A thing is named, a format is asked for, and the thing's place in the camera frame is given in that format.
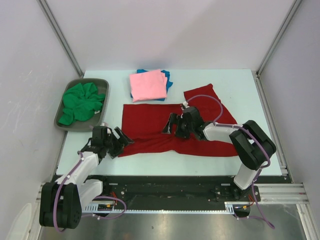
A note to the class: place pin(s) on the red t shirt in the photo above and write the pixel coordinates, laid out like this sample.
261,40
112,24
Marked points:
143,123

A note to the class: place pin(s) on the green t shirt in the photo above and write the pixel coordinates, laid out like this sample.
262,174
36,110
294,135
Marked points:
81,102

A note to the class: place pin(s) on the grey plastic tray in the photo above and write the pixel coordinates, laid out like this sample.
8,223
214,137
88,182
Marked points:
97,119

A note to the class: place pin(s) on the pink folded t shirt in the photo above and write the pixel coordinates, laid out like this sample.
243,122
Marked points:
147,85

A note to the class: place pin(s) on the left aluminium frame post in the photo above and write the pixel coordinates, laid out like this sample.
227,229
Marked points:
48,13

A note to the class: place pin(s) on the aluminium frame post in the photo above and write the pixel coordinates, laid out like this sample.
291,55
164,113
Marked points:
48,13
279,35

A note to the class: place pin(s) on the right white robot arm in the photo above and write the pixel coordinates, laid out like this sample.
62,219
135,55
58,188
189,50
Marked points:
251,143

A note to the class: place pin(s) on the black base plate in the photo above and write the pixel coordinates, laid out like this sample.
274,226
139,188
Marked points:
172,193

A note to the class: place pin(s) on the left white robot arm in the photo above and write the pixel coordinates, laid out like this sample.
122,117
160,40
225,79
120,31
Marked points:
63,201

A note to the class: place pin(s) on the right aluminium frame post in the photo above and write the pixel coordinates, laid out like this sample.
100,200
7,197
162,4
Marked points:
279,35

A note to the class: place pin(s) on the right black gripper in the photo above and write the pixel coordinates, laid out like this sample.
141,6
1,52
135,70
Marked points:
173,119

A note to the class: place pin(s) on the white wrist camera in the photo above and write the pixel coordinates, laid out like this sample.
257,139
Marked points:
184,105
105,125

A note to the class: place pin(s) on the blue folded t shirt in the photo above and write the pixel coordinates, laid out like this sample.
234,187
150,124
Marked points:
168,80

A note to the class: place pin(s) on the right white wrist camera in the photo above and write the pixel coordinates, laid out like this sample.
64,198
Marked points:
184,105

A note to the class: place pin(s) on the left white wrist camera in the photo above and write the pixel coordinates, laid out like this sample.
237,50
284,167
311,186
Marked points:
105,125

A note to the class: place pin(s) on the right aluminium side rail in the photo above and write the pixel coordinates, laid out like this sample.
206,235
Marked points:
271,125

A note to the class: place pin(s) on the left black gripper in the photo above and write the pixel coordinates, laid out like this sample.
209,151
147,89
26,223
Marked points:
115,152

